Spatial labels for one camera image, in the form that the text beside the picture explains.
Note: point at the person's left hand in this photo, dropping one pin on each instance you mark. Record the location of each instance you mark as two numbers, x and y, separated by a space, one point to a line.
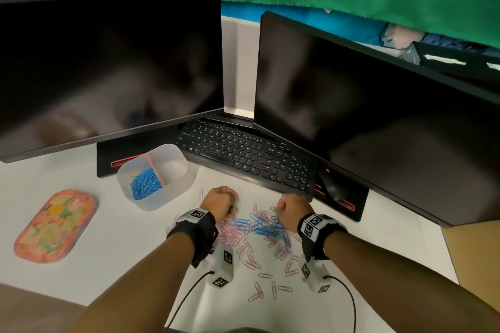
218 202

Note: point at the person's right hand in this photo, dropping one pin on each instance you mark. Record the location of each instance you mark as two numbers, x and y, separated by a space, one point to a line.
293 211

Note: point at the pile of blue pink paperclips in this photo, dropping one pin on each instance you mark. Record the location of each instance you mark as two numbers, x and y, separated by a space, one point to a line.
258 227

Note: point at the translucent plastic divided container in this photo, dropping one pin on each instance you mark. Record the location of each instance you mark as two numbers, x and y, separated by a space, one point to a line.
175 184

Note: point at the heap of sorted blue paperclips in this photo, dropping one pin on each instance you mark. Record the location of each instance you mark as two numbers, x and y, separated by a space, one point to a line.
144 184

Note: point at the person's left forearm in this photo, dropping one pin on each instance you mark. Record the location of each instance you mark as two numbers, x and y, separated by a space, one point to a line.
129 290

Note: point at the person's right forearm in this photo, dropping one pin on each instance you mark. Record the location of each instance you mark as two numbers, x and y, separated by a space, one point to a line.
402 286

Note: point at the right wristband with marker tags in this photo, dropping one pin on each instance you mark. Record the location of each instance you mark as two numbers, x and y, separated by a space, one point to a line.
318 233

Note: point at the wristband with marker tags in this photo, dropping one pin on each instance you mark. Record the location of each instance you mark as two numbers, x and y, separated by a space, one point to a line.
195 235
318 233

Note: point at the left wristband with marker tags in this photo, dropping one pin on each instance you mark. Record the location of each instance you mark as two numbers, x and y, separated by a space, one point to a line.
195 235

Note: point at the black computer mouse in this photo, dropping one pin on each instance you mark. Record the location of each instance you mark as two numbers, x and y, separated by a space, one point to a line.
333 185

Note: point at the black keyboard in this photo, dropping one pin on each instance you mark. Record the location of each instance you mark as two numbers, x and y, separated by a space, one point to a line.
246 151

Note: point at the black red-trimmed desk mat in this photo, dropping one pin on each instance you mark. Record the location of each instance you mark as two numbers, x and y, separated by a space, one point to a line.
113 153

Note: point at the black computer monitor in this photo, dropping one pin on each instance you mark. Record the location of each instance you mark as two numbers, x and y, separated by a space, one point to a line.
105 71
383 118

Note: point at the floral orange tin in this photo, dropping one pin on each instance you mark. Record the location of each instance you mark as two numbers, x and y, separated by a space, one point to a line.
54 227

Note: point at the blue partition panel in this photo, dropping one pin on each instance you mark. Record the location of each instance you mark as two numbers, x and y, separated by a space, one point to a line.
297 18

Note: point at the black equipment white labels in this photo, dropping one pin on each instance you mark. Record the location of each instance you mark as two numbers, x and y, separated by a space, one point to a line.
461 67

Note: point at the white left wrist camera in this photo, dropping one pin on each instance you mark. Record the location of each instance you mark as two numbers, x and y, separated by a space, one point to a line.
223 266

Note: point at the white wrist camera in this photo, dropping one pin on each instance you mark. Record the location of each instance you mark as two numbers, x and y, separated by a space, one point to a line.
314 276
223 266

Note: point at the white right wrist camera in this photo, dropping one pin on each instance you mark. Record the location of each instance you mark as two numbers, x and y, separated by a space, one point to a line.
314 276

